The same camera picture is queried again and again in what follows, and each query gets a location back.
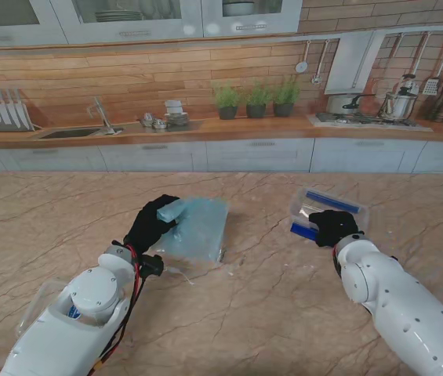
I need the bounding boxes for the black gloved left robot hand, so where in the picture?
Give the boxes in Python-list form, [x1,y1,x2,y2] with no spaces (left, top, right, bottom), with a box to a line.
[122,193,181,255]

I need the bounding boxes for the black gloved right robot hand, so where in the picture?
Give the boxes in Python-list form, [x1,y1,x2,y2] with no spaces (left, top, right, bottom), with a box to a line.
[307,209,365,248]

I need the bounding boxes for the clear plastic crate blue handles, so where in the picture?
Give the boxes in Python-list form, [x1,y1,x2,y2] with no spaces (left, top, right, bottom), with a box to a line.
[288,186,371,240]

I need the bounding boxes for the clear bubble film sheet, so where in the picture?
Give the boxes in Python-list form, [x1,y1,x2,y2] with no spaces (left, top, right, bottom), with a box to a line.
[152,195,231,269]

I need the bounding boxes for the grey lower kitchen cabinets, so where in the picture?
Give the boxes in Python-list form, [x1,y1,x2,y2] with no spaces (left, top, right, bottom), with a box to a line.
[0,136,443,175]

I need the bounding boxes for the grey kitchen cabinets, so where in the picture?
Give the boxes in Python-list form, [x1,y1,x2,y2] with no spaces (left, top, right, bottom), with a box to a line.
[0,136,443,175]
[0,0,304,46]

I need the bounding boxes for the small steel bowls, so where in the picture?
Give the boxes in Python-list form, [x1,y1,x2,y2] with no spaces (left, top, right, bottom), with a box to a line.
[138,111,169,130]

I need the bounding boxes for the wooden kitchen countertop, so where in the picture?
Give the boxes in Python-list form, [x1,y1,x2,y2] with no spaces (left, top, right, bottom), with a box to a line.
[0,115,443,152]

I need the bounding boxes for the clear container lid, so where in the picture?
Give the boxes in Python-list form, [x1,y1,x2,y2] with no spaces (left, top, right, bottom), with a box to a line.
[16,278,71,338]

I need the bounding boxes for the hanging steel utensil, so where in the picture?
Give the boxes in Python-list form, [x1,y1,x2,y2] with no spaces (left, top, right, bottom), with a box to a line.
[310,38,330,85]

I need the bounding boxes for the hanging steel grater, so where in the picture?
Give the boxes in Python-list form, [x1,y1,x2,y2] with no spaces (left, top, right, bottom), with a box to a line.
[423,31,443,96]

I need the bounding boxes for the grey upper kitchen cabinets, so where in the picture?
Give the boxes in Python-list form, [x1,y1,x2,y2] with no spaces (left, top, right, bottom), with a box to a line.
[0,0,304,46]

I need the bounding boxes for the stack of white plates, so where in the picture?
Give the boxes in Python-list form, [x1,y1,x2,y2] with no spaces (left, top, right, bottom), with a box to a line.
[94,9,143,23]

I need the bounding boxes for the red black left arm cables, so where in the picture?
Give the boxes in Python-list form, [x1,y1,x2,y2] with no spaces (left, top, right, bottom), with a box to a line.
[87,244,147,376]

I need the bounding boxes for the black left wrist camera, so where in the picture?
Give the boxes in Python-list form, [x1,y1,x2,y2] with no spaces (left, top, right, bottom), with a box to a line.
[139,254,165,277]

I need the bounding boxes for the hanging copper handle utensil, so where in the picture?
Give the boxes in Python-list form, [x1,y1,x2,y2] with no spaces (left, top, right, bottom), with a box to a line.
[407,31,432,78]
[386,33,405,60]

